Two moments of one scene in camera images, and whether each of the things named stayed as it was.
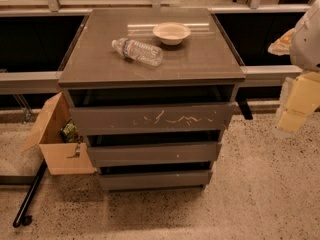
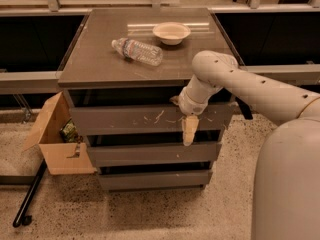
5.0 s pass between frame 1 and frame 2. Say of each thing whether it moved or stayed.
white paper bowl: stayed
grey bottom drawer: stayed
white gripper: moved
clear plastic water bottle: stayed
